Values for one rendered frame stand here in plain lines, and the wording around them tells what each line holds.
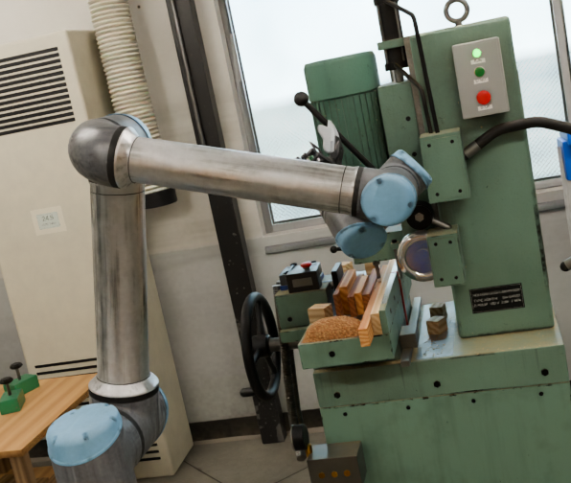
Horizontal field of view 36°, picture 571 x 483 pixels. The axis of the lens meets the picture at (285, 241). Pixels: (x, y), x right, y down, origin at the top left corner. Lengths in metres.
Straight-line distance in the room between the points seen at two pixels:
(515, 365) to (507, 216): 0.34
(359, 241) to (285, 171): 0.22
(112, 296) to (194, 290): 1.89
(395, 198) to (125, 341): 0.67
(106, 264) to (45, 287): 1.80
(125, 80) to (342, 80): 1.53
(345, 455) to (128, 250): 0.70
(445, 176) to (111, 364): 0.82
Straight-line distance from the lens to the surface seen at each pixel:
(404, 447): 2.14
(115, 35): 3.47
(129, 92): 3.45
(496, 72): 1.96
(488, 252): 2.08
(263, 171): 1.55
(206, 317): 3.73
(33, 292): 3.64
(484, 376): 2.06
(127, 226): 1.79
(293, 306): 2.21
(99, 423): 1.78
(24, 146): 3.52
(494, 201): 2.06
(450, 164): 1.96
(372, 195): 1.51
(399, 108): 2.08
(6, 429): 3.14
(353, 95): 2.08
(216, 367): 3.79
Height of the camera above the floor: 1.50
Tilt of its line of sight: 11 degrees down
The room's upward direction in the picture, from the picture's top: 12 degrees counter-clockwise
